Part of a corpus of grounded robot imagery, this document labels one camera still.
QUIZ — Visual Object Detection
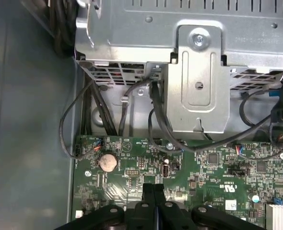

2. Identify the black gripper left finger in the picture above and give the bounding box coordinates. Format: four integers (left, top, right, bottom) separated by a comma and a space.
56, 183, 156, 230

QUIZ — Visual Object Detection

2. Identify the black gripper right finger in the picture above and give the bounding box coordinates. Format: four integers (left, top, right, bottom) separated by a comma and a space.
155, 183, 249, 230

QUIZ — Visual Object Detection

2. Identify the green motherboard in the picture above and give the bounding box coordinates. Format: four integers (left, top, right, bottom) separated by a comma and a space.
71, 135, 283, 230

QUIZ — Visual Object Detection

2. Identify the internal USB port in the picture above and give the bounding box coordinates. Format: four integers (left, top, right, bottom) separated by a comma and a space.
160, 163, 171, 179

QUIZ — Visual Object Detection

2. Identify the silver coin cell battery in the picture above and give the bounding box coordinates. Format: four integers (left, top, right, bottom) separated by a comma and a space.
98, 153, 118, 173

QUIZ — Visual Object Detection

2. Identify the silver finned heatsink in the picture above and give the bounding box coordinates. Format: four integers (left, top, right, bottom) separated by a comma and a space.
266, 203, 283, 230

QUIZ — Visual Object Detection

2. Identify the grey metal PC case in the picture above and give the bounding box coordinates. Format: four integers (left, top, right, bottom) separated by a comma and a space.
0, 0, 176, 230

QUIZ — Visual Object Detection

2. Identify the grey metal drive cage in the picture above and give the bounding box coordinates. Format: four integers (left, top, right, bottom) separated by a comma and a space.
74, 0, 283, 135

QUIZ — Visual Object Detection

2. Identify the thin black looped wire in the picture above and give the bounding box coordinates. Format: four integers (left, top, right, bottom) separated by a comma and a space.
58, 80, 104, 159

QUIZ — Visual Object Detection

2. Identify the black SATA cable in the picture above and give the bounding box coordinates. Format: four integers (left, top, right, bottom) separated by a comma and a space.
147, 80, 185, 153

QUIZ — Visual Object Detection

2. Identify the thick black cable bundle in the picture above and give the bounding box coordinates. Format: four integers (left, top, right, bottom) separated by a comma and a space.
47, 0, 79, 58

